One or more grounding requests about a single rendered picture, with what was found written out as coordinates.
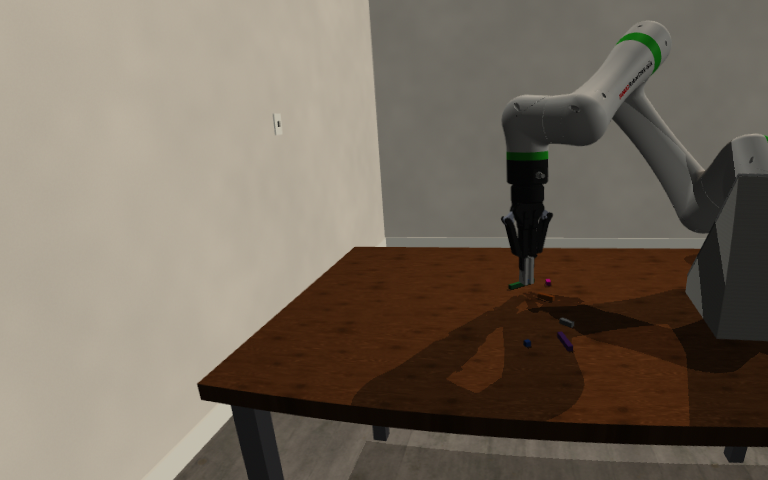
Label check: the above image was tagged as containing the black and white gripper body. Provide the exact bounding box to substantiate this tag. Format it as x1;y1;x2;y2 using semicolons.
510;185;545;225

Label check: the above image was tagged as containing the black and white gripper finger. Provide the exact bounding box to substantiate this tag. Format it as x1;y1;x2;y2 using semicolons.
501;209;530;285
528;209;553;284

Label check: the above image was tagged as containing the purple rod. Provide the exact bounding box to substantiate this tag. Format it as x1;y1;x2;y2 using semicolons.
557;332;573;351

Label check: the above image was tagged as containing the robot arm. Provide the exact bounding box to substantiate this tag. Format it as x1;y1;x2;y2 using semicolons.
502;21;768;233

